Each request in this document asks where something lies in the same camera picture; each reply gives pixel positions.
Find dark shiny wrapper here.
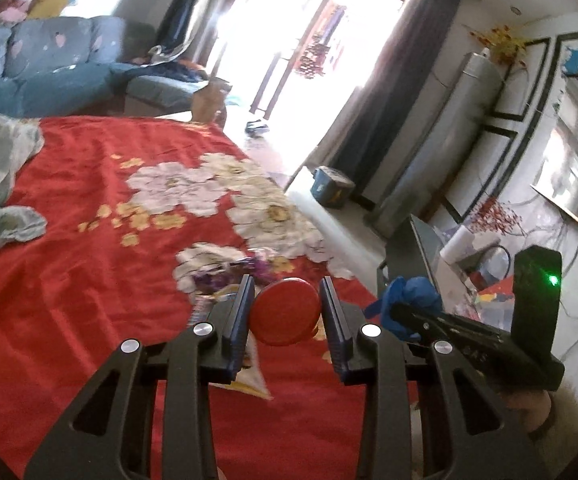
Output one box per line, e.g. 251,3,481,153
191,255,275,297

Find blue storage box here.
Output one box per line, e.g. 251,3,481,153
310,165,355,208

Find yellow cushion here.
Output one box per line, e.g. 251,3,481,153
34,0,77,21

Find person's right hand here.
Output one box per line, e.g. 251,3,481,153
500,390,553,442

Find brown paper bag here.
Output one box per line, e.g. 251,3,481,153
190,77,230,123

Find person's right forearm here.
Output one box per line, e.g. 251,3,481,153
534,389,578,463

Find pile of pink clothes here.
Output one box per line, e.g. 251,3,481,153
0,0,34,28

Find glass top television cabinet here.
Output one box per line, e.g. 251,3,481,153
376,215,520,341

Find red floral blanket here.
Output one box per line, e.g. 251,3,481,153
0,115,420,480

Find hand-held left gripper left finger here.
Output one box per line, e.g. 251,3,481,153
23,274,257,480

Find red printed board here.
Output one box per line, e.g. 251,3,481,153
474,280,515,306

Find yellow artificial flowers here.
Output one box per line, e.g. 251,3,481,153
469,24,527,66

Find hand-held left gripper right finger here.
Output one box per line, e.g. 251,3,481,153
318,276,514,480

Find dark blue clothes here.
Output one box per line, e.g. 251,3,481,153
134,55,210,81

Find blue patterned sofa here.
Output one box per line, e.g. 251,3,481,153
0,15,235,118

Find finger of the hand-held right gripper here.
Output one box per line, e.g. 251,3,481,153
390,301,471,347

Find red berry branches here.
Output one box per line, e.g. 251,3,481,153
464,197,525,236

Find white yellow snack packet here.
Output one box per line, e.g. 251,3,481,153
189,285,275,401

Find hanging colourful laundry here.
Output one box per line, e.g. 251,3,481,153
296,2,347,81

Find dark blue curtain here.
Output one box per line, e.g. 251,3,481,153
156,0,220,61

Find grey standing air conditioner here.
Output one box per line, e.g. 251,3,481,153
364,47,505,233

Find black looped cable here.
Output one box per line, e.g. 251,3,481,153
479,245,514,286

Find grey curtain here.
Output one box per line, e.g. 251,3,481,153
316,0,465,171

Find red round lid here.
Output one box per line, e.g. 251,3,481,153
249,277,320,346

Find white paper towel roll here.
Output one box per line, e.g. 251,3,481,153
442,225,485,266

